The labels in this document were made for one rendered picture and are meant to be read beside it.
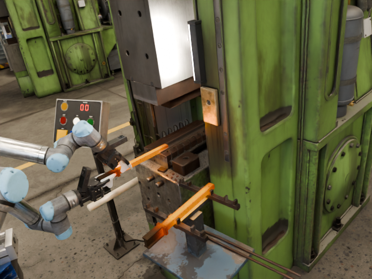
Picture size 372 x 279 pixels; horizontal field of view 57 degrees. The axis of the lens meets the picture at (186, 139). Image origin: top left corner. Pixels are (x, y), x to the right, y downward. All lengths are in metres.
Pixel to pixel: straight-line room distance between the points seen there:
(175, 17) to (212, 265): 1.06
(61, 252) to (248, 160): 1.81
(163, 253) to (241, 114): 0.70
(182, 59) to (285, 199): 1.01
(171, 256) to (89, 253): 1.32
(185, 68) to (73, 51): 4.91
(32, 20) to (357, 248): 5.58
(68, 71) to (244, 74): 5.31
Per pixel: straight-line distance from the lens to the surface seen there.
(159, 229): 1.28
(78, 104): 2.14
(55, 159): 1.43
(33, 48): 6.44
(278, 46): 1.67
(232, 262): 1.52
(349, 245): 2.71
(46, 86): 6.53
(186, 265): 1.53
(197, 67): 1.50
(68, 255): 2.87
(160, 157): 1.80
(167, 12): 1.54
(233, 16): 1.36
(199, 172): 1.74
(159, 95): 1.62
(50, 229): 1.66
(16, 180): 1.33
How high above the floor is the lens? 1.87
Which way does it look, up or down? 28 degrees down
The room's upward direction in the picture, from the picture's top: 7 degrees counter-clockwise
